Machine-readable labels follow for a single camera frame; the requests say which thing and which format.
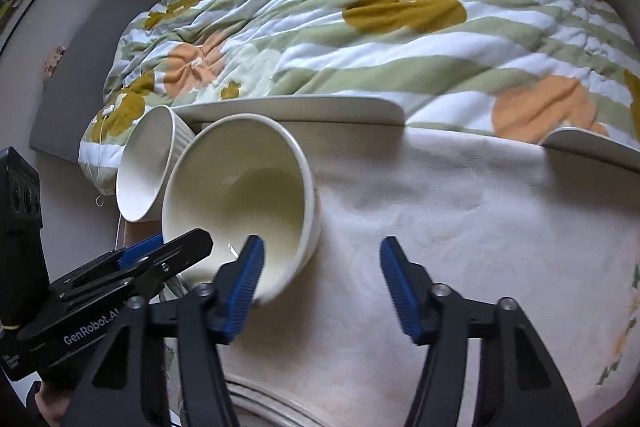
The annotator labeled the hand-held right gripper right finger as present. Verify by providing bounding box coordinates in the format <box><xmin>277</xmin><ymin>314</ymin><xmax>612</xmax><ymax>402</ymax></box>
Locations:
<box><xmin>379</xmin><ymin>236</ymin><xmax>583</xmax><ymax>427</ymax></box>

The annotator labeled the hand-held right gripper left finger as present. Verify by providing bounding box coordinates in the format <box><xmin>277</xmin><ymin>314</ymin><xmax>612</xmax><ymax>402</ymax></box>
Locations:
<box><xmin>62</xmin><ymin>234</ymin><xmax>266</xmax><ymax>427</ymax></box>

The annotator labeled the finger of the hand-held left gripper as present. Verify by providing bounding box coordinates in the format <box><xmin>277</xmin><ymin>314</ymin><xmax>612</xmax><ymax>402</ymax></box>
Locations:
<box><xmin>107</xmin><ymin>234</ymin><xmax>166</xmax><ymax>267</ymax></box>
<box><xmin>50</xmin><ymin>229</ymin><xmax>213</xmax><ymax>304</ymax></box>

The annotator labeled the cream round bowl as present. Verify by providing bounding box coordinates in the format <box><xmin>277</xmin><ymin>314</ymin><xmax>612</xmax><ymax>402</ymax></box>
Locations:
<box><xmin>161</xmin><ymin>113</ymin><xmax>322</xmax><ymax>305</ymax></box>

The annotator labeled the person's left hand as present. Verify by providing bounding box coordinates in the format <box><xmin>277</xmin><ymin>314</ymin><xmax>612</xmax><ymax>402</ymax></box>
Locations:
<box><xmin>35</xmin><ymin>384</ymin><xmax>76</xmax><ymax>427</ymax></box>

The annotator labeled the white tablecloth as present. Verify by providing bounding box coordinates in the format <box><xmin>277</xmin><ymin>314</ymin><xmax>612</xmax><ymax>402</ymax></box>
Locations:
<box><xmin>165</xmin><ymin>122</ymin><xmax>640</xmax><ymax>413</ymax></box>

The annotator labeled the white ribbed bowl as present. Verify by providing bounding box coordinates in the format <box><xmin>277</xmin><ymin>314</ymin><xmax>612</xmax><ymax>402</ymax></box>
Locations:
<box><xmin>116</xmin><ymin>104</ymin><xmax>197</xmax><ymax>223</ymax></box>

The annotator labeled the grey padded headboard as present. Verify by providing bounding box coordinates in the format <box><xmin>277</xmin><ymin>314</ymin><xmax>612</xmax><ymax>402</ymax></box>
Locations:
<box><xmin>29</xmin><ymin>0</ymin><xmax>173</xmax><ymax>155</ymax></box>

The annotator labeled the small printed card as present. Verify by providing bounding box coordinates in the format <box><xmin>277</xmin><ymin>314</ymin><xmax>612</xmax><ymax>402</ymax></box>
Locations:
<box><xmin>44</xmin><ymin>46</ymin><xmax>67</xmax><ymax>78</ymax></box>

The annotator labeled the floral striped blanket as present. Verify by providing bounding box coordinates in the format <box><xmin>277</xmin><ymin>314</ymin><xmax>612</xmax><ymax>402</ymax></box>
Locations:
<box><xmin>80</xmin><ymin>0</ymin><xmax>640</xmax><ymax>198</ymax></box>

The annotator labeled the white charging cable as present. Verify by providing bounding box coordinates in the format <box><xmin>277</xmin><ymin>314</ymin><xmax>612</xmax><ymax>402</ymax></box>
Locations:
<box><xmin>92</xmin><ymin>104</ymin><xmax>121</xmax><ymax>208</ymax></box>

